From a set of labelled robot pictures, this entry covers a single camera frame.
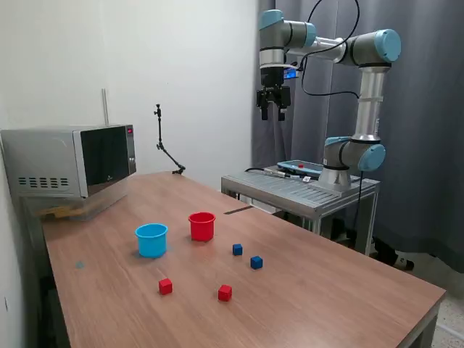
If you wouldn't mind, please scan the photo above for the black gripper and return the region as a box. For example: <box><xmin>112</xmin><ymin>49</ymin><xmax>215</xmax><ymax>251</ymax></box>
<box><xmin>256</xmin><ymin>66</ymin><xmax>291</xmax><ymax>122</ymax></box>

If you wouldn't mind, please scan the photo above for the blue teach pendant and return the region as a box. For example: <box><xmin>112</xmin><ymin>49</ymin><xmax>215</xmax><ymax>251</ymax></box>
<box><xmin>277</xmin><ymin>159</ymin><xmax>323</xmax><ymax>177</ymax></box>

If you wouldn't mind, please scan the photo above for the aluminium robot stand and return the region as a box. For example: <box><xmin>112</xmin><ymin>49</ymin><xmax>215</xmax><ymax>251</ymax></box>
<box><xmin>220</xmin><ymin>169</ymin><xmax>381</xmax><ymax>258</ymax></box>

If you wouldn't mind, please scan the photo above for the red plastic cup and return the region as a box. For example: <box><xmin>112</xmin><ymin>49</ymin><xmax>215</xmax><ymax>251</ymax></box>
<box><xmin>188</xmin><ymin>212</ymin><xmax>217</xmax><ymax>242</ymax></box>

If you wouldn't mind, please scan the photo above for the grey curtain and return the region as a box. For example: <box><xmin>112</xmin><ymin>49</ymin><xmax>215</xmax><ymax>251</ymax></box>
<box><xmin>251</xmin><ymin>0</ymin><xmax>464</xmax><ymax>275</ymax></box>

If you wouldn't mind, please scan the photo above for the black item on floor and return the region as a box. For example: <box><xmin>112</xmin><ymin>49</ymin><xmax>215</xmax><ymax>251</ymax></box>
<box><xmin>371</xmin><ymin>235</ymin><xmax>399</xmax><ymax>268</ymax></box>

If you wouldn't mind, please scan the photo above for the blue plastic cup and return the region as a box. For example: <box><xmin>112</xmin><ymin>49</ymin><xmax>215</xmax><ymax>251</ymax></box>
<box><xmin>134</xmin><ymin>223</ymin><xmax>170</xmax><ymax>260</ymax></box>

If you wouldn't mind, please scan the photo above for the black and white shoe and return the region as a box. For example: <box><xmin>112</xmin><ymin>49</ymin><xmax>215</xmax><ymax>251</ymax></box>
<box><xmin>393</xmin><ymin>253</ymin><xmax>415</xmax><ymax>271</ymax></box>

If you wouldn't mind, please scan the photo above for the silver microwave oven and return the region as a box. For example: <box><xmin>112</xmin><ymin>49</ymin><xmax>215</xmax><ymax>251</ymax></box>
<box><xmin>0</xmin><ymin>124</ymin><xmax>138</xmax><ymax>199</ymax></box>

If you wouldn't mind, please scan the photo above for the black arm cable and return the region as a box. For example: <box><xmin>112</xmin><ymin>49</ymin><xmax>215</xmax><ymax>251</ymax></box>
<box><xmin>289</xmin><ymin>0</ymin><xmax>363</xmax><ymax>99</ymax></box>

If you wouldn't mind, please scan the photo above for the black cable with metal plug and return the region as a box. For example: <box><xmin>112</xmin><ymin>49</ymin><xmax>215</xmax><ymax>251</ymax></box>
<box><xmin>244</xmin><ymin>166</ymin><xmax>316</xmax><ymax>183</ymax></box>

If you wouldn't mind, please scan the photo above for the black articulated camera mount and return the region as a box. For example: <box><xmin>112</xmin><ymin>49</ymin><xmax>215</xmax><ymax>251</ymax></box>
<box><xmin>152</xmin><ymin>103</ymin><xmax>187</xmax><ymax>176</ymax></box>

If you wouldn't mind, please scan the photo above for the black cable down stand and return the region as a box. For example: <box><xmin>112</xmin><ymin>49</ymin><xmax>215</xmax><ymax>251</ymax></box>
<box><xmin>353</xmin><ymin>168</ymin><xmax>365</xmax><ymax>236</ymax></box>

